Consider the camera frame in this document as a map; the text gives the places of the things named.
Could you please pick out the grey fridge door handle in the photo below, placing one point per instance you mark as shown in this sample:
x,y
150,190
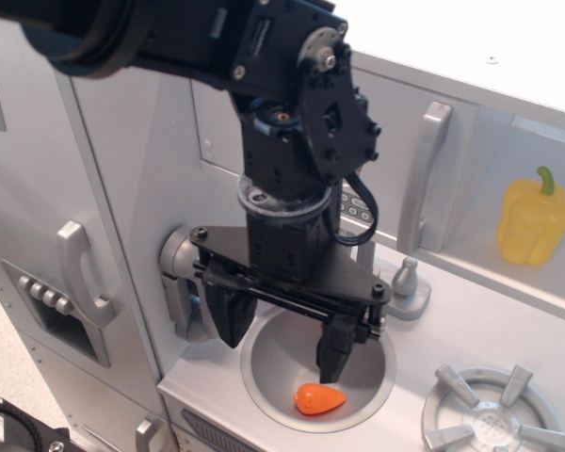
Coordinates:
x,y
72,244

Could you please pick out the grey toy telephone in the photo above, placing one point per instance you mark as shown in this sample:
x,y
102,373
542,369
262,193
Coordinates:
x,y
184,292

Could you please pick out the round metal sink bowl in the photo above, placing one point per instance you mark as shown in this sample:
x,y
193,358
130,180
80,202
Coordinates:
x,y
278,355

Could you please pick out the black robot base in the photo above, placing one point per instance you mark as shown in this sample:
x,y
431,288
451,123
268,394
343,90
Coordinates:
x,y
20,431

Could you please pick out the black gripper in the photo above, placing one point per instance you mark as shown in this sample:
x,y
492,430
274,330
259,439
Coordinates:
x,y
299,266

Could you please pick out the grey stove burner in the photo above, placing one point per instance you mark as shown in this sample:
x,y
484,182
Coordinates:
x,y
484,409

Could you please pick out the orange toy carrot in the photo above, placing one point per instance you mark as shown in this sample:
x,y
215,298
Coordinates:
x,y
316,398

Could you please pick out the white toy kitchen unit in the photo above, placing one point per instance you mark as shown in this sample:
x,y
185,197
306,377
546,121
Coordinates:
x,y
123,157

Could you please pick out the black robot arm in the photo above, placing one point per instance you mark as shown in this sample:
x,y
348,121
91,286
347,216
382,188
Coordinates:
x,y
305,130

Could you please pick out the grey oven control panel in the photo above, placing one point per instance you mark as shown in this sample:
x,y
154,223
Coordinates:
x,y
213,435

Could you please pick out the grey lower door handle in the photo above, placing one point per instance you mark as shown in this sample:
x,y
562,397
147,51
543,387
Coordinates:
x,y
152,434

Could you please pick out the grey toy faucet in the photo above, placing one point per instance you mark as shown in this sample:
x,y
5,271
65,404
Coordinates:
x,y
410,292

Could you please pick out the yellow toy bell pepper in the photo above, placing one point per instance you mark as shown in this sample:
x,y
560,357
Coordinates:
x,y
532,219

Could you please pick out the grey ice dispenser panel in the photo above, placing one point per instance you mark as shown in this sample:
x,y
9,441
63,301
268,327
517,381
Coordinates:
x,y
54,312

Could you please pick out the grey microwave door handle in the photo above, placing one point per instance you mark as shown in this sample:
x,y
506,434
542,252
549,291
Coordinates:
x,y
430,139

